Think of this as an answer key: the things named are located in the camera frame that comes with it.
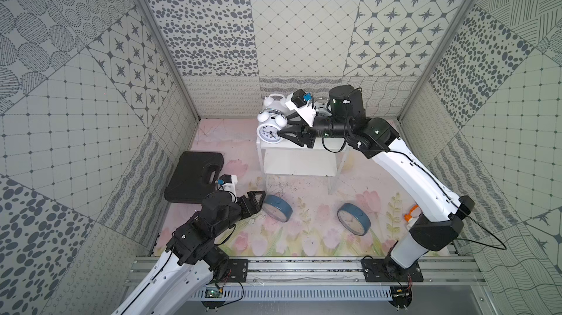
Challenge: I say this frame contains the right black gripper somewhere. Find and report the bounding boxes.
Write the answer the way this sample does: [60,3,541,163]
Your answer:
[277,112,352,149]

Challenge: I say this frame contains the blue round alarm clock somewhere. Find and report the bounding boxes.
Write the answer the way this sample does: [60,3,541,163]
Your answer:
[261,194,293,223]
[337,202,371,236]

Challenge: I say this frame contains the white twin-bell alarm clock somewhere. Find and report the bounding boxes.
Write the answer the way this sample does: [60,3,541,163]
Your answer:
[263,94,291,115]
[314,97,332,117]
[256,110,288,144]

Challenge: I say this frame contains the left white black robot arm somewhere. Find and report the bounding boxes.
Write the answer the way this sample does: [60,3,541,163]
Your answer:
[114,190,266,314]

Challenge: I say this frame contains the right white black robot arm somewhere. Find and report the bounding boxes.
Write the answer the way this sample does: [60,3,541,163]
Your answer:
[279,85,475,273]

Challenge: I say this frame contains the white two-tier shelf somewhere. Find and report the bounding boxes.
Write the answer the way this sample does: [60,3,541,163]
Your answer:
[256,138,351,194]

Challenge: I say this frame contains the black plastic tool case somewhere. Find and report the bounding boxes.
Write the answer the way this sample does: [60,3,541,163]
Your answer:
[164,151,224,204]

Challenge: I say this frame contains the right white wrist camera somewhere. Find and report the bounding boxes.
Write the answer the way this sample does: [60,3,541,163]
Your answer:
[285,89,317,126]

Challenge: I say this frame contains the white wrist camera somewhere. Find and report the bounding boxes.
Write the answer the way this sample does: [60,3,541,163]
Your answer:
[285,89,317,126]
[216,174,238,194]

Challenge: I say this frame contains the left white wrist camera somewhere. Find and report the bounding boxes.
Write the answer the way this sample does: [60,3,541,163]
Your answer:
[216,174,238,194]

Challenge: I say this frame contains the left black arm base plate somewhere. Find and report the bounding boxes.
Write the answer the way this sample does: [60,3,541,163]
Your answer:
[212,259,249,283]

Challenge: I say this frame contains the white perforated cable duct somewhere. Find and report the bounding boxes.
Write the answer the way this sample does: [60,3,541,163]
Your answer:
[189,286,392,302]

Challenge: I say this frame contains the orange handled pliers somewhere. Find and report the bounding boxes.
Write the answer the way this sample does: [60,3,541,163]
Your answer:
[404,205,421,224]

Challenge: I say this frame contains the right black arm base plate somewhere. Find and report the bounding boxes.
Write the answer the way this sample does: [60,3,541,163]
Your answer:
[360,257,424,284]

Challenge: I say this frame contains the aluminium mounting rail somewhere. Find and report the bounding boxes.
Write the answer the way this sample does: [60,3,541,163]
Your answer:
[131,257,484,288]

